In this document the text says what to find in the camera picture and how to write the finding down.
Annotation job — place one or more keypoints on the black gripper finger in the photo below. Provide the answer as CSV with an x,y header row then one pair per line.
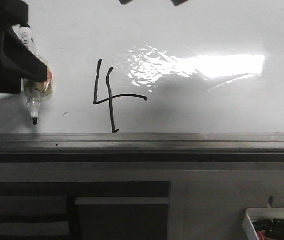
x,y
19,62

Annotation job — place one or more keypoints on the white black-tip whiteboard marker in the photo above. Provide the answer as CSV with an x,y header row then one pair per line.
x,y
34,91

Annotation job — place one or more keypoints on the white whiteboard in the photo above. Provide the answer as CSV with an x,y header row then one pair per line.
x,y
205,77

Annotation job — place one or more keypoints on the white marker tray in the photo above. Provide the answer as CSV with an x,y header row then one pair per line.
x,y
255,214

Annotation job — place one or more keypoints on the black marker lower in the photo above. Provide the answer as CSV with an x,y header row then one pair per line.
x,y
262,225

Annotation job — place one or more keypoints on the red capped marker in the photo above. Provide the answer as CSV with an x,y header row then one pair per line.
x,y
270,235

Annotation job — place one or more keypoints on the dark cabinet frame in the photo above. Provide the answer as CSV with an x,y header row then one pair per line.
x,y
84,211

